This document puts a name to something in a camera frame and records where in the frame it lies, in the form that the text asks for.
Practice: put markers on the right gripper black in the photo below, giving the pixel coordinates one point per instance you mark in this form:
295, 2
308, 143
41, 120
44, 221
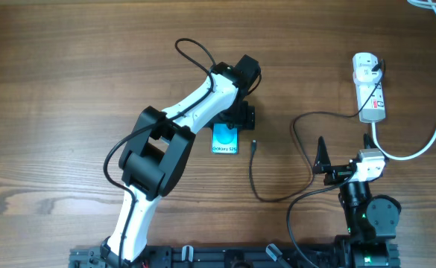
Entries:
323, 165

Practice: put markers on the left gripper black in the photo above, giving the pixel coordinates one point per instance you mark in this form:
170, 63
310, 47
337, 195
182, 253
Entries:
245, 118

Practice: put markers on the smartphone with teal screen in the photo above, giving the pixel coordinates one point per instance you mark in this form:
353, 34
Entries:
224, 139

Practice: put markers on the white power strip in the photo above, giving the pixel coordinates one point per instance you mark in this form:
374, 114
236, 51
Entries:
370, 98

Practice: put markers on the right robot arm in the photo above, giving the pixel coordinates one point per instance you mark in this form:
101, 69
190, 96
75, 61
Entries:
371, 220

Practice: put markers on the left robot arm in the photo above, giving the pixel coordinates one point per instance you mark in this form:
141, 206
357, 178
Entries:
156, 152

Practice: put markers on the white USB charger plug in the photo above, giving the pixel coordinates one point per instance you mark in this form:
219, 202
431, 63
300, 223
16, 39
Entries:
366, 75

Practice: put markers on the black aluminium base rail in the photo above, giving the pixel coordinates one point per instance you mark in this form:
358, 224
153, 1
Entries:
322, 255

